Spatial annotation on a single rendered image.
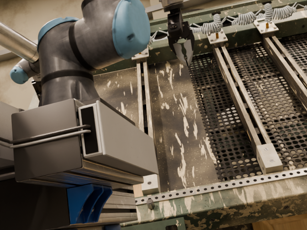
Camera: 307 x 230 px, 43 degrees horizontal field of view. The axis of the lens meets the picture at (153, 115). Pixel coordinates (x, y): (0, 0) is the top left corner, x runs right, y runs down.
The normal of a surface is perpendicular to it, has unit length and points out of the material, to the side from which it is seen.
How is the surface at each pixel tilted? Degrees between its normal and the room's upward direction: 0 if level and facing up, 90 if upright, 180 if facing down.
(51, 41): 86
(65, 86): 72
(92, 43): 123
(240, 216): 141
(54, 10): 90
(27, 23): 90
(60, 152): 90
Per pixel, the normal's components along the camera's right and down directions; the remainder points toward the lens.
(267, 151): -0.19, -0.80
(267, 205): 0.05, 0.57
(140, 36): 0.89, -0.15
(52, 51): -0.36, -0.13
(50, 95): -0.44, -0.47
